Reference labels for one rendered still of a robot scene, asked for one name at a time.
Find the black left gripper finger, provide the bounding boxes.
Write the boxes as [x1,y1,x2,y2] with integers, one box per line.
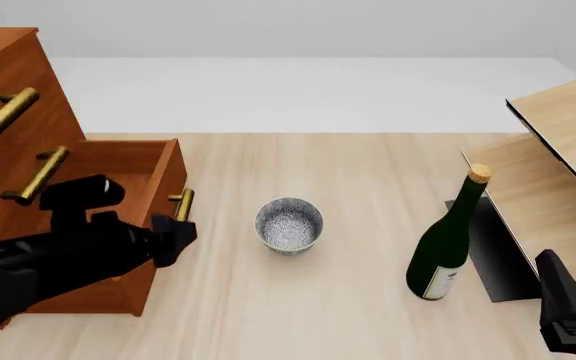
[151,213,199,269]

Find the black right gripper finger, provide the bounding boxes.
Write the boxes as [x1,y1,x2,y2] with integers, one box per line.
[535,248,576,321]

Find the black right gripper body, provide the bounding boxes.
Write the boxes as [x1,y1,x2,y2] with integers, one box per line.
[539,313,576,354]

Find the pale wood shelf, black edges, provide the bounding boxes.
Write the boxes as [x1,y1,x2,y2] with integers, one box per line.
[445,69,576,305]

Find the patterned blue-white cup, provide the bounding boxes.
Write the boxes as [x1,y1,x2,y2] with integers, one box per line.
[254,197,325,255]

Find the dark green wine bottle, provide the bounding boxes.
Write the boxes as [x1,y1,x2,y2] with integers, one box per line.
[405,163,494,302]

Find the short brass drawer handle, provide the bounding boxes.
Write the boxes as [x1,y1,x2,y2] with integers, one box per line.
[167,188,196,223]

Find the wooden drawer with short handle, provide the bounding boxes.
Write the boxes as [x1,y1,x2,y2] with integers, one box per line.
[17,138,190,318]

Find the mid-length brass drawer handle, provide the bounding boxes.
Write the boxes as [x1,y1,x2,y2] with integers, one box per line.
[0,144,70,207]

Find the wooden drawer with longest handle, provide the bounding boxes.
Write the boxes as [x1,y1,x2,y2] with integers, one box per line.
[0,48,87,151]

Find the longest brass drawer handle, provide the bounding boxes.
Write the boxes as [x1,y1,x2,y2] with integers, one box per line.
[0,87,41,148]

